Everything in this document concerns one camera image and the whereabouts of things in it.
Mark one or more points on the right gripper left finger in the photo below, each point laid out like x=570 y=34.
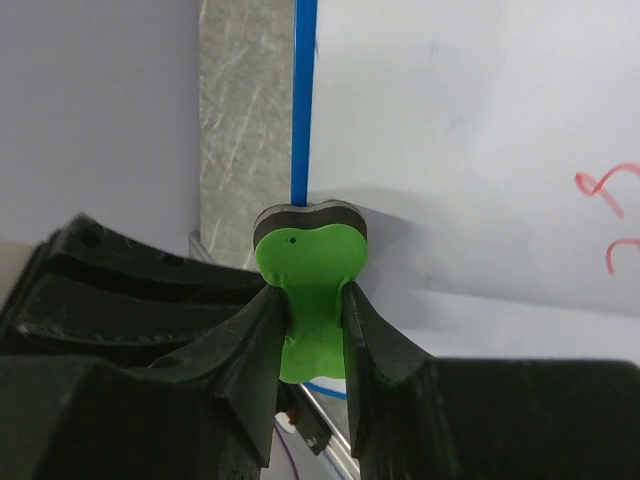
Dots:
x=122 y=361

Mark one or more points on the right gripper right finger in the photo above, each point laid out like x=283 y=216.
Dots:
x=416 y=416

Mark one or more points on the green whiteboard eraser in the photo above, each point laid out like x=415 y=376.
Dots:
x=311 y=253

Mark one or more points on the blue framed whiteboard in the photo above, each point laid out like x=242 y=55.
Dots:
x=493 y=149

